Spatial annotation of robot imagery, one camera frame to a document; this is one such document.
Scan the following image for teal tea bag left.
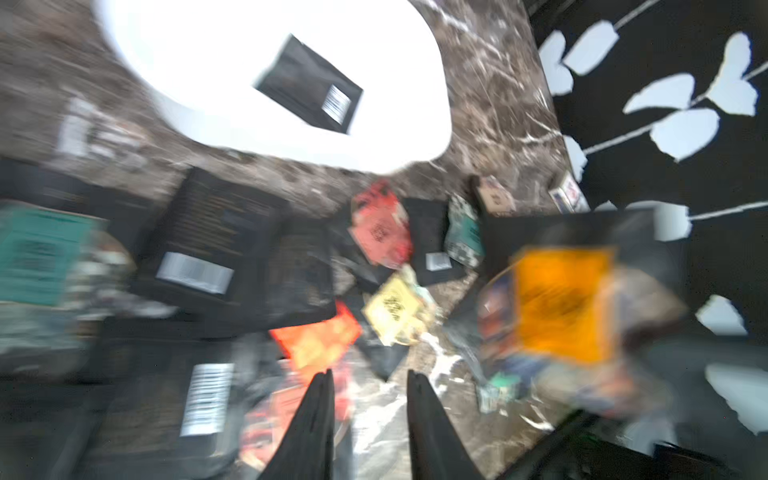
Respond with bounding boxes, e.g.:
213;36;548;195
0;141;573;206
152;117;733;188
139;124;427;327
1;201;135;355

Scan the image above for playing card box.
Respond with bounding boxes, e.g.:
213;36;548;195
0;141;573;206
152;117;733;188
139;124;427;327
548;171;590;214

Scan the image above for yellow oolong tea bag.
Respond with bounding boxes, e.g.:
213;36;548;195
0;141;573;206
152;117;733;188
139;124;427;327
362;264;441;346

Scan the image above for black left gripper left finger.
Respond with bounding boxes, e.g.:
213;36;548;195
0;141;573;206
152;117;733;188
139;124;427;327
259;369;335;480

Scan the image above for green jasmine tea bag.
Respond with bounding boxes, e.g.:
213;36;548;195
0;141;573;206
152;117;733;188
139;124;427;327
444;195;484;269

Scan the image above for black tea bag barcode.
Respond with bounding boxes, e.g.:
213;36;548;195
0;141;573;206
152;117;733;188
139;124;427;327
403;198;467;287

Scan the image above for large black tea bag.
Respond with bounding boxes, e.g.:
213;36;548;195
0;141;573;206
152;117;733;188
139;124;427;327
129;167;289;323

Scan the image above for beige tea bag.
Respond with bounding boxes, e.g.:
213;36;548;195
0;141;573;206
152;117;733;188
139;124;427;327
470;175;516;216

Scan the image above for orange red foil tea bag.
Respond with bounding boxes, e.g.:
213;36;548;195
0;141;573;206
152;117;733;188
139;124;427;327
270;300;362;383

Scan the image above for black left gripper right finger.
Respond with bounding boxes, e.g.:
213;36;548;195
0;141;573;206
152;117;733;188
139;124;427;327
407;370;480;480

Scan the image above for orange label tea bag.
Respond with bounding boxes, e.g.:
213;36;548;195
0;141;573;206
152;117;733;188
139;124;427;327
477;247;687;417

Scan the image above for pink red tea bag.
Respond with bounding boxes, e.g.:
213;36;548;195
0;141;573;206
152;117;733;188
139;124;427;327
348;179;413;270

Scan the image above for white storage box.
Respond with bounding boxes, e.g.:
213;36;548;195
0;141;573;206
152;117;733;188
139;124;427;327
91;1;452;174

